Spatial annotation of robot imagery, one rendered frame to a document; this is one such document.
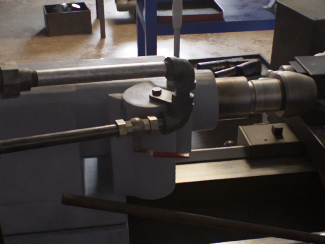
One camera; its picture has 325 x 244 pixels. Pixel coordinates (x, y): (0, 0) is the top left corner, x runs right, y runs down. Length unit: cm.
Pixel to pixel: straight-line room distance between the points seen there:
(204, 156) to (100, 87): 47
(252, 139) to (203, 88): 39
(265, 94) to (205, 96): 12
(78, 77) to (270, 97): 40
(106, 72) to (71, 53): 356
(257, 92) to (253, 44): 350
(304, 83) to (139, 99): 33
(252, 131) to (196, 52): 296
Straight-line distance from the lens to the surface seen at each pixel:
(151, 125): 73
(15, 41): 460
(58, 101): 81
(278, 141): 124
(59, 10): 465
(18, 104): 82
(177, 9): 84
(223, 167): 119
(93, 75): 66
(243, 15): 288
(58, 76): 64
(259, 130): 127
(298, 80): 94
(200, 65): 314
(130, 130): 72
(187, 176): 115
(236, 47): 433
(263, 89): 92
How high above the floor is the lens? 150
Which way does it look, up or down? 29 degrees down
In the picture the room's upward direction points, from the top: straight up
